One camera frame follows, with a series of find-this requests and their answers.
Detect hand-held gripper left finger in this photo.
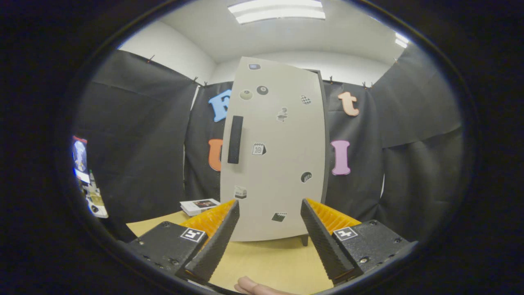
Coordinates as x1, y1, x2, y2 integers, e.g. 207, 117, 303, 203
125, 200, 240, 284

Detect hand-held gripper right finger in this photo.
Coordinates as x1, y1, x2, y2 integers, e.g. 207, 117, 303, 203
300, 198, 419, 285

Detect grey shoe cabinet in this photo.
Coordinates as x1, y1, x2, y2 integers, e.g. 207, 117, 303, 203
301, 69, 331, 247

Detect white shoe cabinet door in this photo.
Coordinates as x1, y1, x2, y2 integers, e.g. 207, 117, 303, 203
220, 57, 328, 242

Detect black door handle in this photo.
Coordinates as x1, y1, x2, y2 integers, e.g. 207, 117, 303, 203
227, 116, 244, 164

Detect white book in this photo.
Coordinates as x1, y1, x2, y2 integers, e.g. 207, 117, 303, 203
180, 198, 221, 217

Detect cluttered small items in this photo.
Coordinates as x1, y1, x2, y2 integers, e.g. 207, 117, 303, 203
84, 170, 109, 218

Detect black backdrop cloth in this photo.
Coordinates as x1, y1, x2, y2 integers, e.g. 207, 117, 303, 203
76, 43, 463, 242

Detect long ceiling light panel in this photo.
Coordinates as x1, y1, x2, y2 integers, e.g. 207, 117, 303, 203
227, 0, 326, 24

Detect blue wall poster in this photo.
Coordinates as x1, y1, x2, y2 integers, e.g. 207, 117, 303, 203
73, 136, 88, 183

